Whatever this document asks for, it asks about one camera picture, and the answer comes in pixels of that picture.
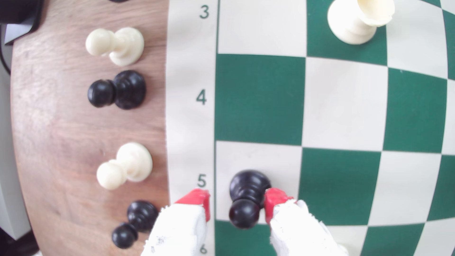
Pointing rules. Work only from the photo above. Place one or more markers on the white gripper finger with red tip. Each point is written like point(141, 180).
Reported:
point(298, 231)
point(181, 231)

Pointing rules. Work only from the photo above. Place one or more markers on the black pawn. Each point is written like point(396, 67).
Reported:
point(142, 215)
point(126, 89)
point(247, 199)

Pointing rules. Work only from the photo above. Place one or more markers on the green and white chess mat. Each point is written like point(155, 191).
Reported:
point(341, 113)

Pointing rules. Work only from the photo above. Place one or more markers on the white pawn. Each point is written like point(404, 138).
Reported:
point(124, 46)
point(133, 163)

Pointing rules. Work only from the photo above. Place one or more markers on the white rook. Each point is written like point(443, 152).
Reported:
point(350, 25)

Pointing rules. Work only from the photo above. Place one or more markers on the black flat device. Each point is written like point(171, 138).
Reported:
point(17, 12)

